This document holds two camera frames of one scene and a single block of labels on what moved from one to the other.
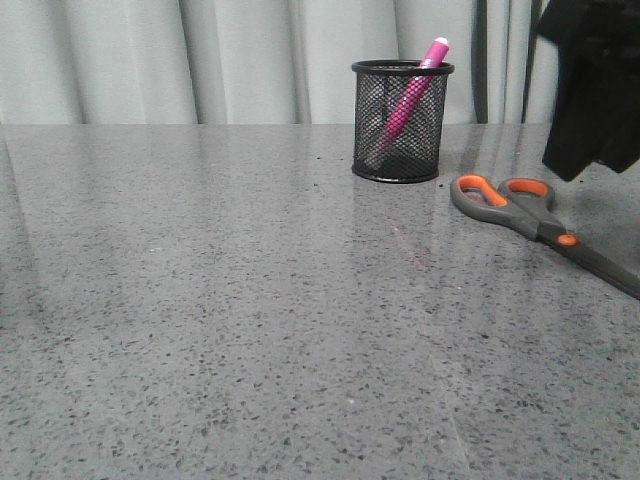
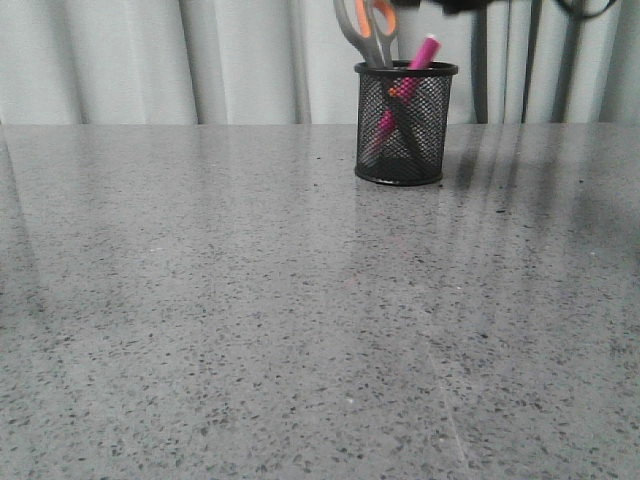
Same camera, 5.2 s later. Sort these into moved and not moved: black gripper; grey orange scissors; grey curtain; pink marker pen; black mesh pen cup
Moved: pink marker pen; grey orange scissors; black gripper
Not moved: grey curtain; black mesh pen cup
